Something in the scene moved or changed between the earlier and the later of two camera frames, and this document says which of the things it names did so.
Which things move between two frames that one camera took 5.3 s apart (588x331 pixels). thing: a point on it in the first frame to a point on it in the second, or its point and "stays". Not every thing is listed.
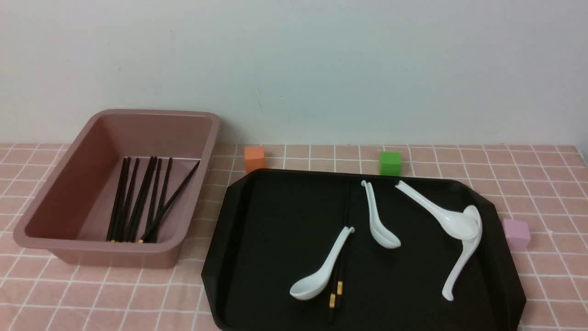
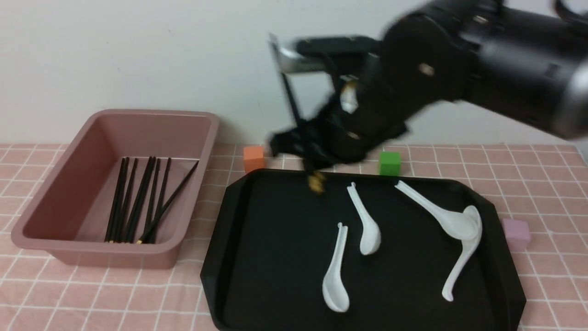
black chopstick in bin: [148, 231] stays
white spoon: [314, 287] to [334, 290]
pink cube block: [517, 234] stays
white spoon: [455, 225] stays
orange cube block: [254, 158] stays
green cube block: [390, 163] stays
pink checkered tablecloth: [548, 185] stays
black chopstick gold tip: [340, 274] to [315, 181]
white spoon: [381, 234] to [370, 240]
